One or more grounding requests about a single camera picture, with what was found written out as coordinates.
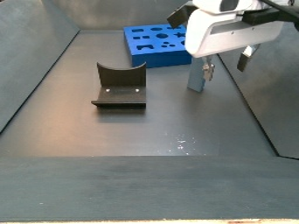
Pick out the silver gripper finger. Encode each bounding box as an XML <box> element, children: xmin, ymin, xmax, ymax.
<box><xmin>238</xmin><ymin>44</ymin><xmax>259</xmax><ymax>72</ymax></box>

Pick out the blue shape sorting board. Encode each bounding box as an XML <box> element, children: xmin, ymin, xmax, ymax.
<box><xmin>124</xmin><ymin>24</ymin><xmax>192</xmax><ymax>68</ymax></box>

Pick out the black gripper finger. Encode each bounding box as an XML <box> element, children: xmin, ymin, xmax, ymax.
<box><xmin>202</xmin><ymin>56</ymin><xmax>215</xmax><ymax>81</ymax></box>

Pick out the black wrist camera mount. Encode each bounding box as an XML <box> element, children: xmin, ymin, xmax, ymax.
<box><xmin>167</xmin><ymin>0</ymin><xmax>299</xmax><ymax>31</ymax></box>

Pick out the black curved holder stand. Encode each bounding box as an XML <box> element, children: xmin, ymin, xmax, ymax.
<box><xmin>91</xmin><ymin>64</ymin><xmax>146</xmax><ymax>109</ymax></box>

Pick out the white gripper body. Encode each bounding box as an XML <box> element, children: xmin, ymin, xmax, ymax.
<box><xmin>184</xmin><ymin>0</ymin><xmax>283</xmax><ymax>58</ymax></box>

